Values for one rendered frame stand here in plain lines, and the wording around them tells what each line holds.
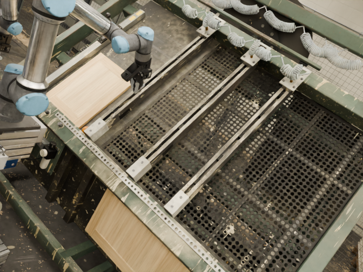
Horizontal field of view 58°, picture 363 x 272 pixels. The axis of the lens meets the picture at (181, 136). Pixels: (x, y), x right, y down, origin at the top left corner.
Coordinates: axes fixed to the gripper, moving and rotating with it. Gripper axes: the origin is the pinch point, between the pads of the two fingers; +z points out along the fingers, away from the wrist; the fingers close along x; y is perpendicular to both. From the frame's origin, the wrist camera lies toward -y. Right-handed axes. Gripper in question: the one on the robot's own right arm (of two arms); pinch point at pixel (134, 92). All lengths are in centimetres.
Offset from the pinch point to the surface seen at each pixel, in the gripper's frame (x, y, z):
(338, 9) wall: 31, 535, 79
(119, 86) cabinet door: 30.7, 20.1, 25.3
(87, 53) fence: 67, 23, 23
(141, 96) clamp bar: 11.9, 20.7, 21.1
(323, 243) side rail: -117, 16, 19
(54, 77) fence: 69, -2, 34
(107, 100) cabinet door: 28.3, 8.2, 30.2
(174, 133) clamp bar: -21.6, 15.1, 23.0
